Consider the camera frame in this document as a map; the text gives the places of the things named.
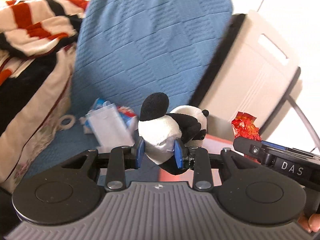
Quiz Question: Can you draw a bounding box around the shiny red foil candy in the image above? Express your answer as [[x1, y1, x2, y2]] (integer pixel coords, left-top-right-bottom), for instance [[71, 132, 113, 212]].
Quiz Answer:
[[231, 112, 262, 141]]

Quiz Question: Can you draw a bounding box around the white face mask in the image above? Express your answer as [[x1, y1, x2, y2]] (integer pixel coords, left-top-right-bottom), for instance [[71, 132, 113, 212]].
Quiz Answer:
[[86, 104, 135, 152]]

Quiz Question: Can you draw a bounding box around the panda plush toy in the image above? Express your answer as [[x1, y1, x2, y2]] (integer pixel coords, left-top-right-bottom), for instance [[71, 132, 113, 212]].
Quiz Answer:
[[138, 92, 209, 175]]

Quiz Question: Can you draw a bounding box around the blue tissue pack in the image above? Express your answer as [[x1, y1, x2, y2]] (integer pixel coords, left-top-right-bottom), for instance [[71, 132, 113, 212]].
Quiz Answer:
[[79, 98, 138, 135]]

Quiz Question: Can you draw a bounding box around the person right hand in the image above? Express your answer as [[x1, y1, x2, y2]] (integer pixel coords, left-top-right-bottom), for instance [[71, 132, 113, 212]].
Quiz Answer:
[[298, 213, 320, 233]]

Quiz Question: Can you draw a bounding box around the pink cardboard box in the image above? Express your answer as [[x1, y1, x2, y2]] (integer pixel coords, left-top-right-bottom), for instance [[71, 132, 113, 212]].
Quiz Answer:
[[159, 135, 233, 188]]

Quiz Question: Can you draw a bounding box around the grey curved metal tube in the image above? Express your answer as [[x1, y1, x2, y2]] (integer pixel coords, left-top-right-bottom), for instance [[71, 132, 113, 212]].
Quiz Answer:
[[287, 95, 320, 149]]

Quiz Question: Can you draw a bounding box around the floral lace cushion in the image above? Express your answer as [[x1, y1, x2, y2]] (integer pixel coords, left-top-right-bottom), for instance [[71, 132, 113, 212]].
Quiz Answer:
[[1, 44, 76, 193]]

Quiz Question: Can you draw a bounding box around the blue quilted seat cushion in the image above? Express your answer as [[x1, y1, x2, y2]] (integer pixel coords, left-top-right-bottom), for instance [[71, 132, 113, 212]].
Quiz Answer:
[[22, 0, 234, 181]]

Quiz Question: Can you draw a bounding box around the striped red black blanket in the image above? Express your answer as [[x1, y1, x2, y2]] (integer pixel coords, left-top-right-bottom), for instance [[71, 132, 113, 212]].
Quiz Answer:
[[1, 0, 89, 133]]

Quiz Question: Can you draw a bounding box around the white hair tie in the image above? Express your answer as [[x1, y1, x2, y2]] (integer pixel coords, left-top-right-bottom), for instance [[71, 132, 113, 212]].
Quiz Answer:
[[58, 114, 75, 131]]

